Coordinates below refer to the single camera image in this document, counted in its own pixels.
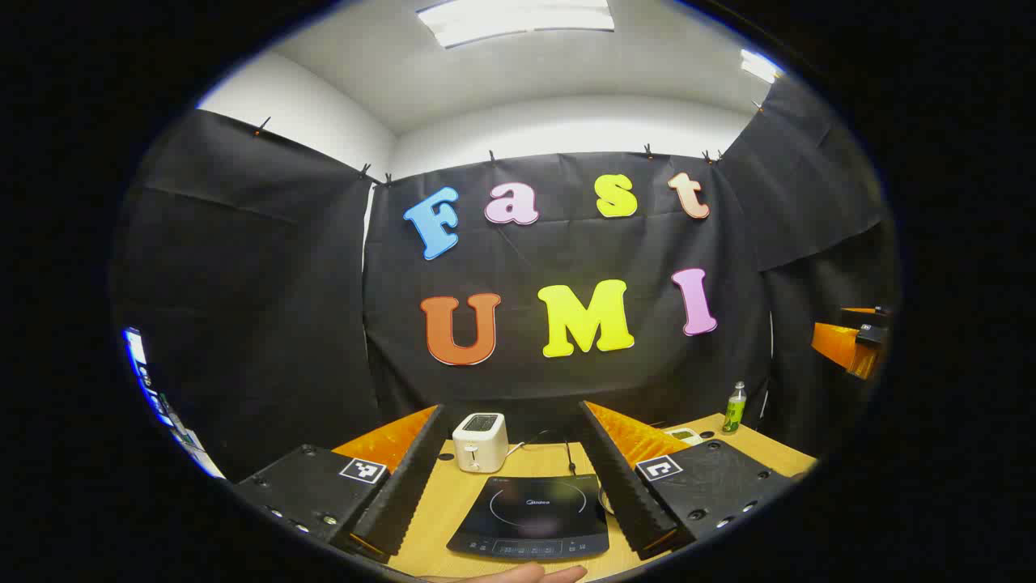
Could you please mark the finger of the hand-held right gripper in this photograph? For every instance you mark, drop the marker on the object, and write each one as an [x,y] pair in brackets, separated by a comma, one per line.
[834,344]

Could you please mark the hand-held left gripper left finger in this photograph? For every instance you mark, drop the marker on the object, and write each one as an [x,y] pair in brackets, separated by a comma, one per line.
[409,486]

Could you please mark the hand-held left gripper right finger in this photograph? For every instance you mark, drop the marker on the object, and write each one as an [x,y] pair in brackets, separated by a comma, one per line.
[623,486]

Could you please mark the black induction cooktop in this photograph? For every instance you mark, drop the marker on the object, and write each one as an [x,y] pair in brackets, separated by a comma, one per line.
[526,518]

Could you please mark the white divided bean tray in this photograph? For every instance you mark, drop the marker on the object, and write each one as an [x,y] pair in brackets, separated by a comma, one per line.
[686,436]

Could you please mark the white toaster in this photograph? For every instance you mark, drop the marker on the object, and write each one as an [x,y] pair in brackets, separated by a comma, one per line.
[479,445]

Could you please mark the green drink bottle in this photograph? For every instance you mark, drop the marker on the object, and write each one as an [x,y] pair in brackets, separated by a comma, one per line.
[734,413]

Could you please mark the black backdrop cloth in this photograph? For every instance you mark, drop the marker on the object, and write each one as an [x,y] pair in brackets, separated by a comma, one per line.
[566,243]

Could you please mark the small ceiling light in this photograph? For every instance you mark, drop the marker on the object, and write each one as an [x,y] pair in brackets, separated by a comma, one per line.
[757,65]

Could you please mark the large ceiling light panel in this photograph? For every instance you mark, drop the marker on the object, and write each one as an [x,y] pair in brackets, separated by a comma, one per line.
[518,20]

